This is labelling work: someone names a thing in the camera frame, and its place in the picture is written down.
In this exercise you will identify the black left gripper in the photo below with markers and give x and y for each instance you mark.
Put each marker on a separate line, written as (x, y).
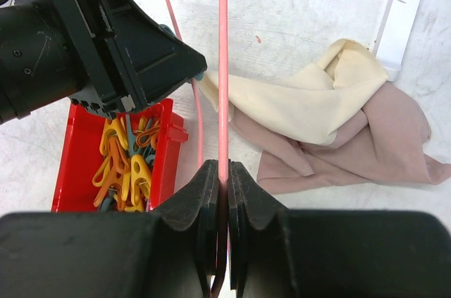
(126, 61)

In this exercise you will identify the pile of coloured clothespins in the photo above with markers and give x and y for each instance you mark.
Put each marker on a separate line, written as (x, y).
(124, 178)

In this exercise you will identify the pink wire hanger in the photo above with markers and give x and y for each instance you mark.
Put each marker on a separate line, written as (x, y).
(223, 140)

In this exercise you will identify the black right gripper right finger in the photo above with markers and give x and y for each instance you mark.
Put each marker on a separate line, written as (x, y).
(280, 252)

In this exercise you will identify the white clothes rack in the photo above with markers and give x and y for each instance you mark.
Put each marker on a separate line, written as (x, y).
(393, 35)

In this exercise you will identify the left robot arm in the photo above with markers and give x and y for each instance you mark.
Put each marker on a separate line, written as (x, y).
(37, 67)

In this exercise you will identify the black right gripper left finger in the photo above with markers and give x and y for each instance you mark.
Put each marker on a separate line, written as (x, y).
(165, 252)

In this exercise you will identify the pink cream underwear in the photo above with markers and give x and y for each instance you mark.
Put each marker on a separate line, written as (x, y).
(339, 121)

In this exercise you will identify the red plastic bin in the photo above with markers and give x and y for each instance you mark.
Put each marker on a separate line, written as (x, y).
(81, 157)

